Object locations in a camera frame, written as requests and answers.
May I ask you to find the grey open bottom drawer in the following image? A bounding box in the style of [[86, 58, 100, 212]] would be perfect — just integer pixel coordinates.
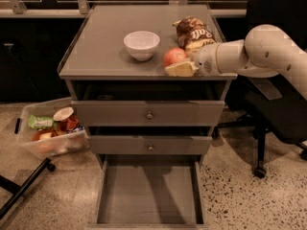
[[86, 155, 209, 230]]

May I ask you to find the clear plastic storage bin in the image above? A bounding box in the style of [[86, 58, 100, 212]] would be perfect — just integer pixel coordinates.
[[17, 98, 89, 159]]

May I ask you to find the brown yellow chip bag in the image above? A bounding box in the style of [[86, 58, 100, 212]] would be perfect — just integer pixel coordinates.
[[173, 16, 216, 52]]

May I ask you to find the metal railing frame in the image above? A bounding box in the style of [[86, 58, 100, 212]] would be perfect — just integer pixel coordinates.
[[0, 0, 248, 19]]

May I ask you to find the red cup in bin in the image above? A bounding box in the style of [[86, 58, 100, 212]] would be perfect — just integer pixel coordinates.
[[66, 115, 79, 130]]

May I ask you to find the red apple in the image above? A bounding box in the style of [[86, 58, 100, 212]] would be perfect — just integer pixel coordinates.
[[163, 48, 188, 67]]

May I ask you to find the green snack packet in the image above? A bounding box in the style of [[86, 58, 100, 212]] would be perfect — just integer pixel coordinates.
[[28, 115, 54, 129]]

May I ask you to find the black office chair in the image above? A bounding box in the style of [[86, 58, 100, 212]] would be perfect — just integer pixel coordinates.
[[223, 0, 307, 178]]

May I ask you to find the white small bowl in bin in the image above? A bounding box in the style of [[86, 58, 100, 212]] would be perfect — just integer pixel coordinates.
[[53, 106, 74, 122]]

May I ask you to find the grey middle drawer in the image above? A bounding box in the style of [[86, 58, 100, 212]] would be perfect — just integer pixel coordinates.
[[88, 126, 212, 155]]

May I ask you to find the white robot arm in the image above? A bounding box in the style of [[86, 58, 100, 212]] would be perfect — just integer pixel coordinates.
[[165, 24, 307, 100]]

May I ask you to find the black wheeled stand leg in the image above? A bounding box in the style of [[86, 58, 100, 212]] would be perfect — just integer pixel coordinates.
[[0, 158, 56, 219]]

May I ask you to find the grey drawer cabinet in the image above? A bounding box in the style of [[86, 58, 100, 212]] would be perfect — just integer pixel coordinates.
[[59, 5, 235, 159]]

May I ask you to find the grey top drawer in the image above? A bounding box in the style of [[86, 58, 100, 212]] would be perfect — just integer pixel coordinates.
[[69, 80, 224, 127]]

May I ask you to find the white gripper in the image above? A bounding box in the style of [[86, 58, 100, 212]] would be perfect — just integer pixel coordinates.
[[164, 43, 221, 77]]

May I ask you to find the white ceramic bowl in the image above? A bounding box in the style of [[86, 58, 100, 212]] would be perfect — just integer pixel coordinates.
[[124, 31, 160, 61]]

